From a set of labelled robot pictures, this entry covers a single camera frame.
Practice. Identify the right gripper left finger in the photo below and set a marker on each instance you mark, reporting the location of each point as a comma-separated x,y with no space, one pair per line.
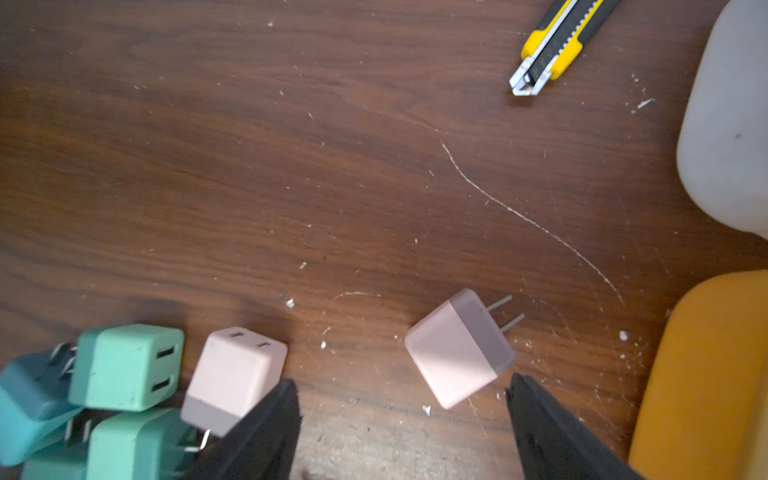
261,445

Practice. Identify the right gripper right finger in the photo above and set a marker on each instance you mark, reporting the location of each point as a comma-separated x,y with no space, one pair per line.
552,443

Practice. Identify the teal plug left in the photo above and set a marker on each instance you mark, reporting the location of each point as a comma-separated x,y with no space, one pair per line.
35,406

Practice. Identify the yellow storage box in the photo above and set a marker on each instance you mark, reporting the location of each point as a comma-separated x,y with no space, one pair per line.
704,411

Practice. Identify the white storage box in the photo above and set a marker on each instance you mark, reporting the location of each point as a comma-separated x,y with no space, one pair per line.
722,147

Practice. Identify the lone pink plug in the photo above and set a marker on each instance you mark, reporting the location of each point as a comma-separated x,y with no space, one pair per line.
459,348

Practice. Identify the pink plug upper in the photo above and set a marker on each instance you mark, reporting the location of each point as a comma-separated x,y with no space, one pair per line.
236,370

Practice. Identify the green plug upper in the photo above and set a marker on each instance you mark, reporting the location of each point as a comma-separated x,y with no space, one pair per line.
129,368

